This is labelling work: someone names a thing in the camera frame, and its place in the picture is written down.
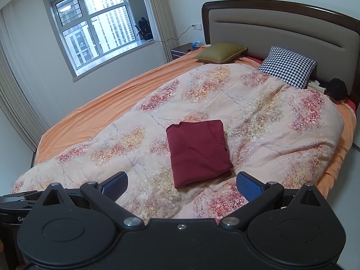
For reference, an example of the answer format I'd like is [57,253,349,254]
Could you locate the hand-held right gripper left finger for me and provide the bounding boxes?
[36,171,145,230]

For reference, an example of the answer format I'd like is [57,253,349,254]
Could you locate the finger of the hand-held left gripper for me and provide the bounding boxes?
[0,190,43,207]

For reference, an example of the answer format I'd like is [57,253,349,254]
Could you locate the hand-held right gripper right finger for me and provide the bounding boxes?
[218,171,328,230]

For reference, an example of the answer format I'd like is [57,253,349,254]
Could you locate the dark red sweater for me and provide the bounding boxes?
[166,119,234,189]

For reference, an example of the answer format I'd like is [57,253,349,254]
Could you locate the floral duvet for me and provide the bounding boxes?
[13,62,345,220]

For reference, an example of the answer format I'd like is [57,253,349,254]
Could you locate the beige curtain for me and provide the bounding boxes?
[143,0,181,63]
[0,6,56,153]

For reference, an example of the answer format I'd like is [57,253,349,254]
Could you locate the stack of papers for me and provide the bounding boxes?
[307,80,327,93]

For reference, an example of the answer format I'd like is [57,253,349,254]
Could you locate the houndstooth pillow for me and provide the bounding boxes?
[258,46,318,90]

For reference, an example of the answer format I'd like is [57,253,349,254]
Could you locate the black cloth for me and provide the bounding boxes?
[326,78,348,101]

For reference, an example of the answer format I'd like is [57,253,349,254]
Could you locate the olive green pillow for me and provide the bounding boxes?
[193,43,248,64]

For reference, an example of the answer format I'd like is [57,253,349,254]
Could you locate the dark wooden nightstand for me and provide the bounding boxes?
[170,43,211,61]

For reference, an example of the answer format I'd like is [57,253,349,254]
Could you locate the padded wooden headboard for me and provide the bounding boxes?
[201,0,360,111]

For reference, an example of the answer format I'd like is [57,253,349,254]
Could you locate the black backpack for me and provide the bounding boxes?
[134,17,154,41]

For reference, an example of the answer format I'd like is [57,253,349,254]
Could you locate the window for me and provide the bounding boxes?
[42,0,156,83]

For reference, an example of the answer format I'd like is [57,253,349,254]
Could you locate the black charging cable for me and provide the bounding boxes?
[153,25,195,43]

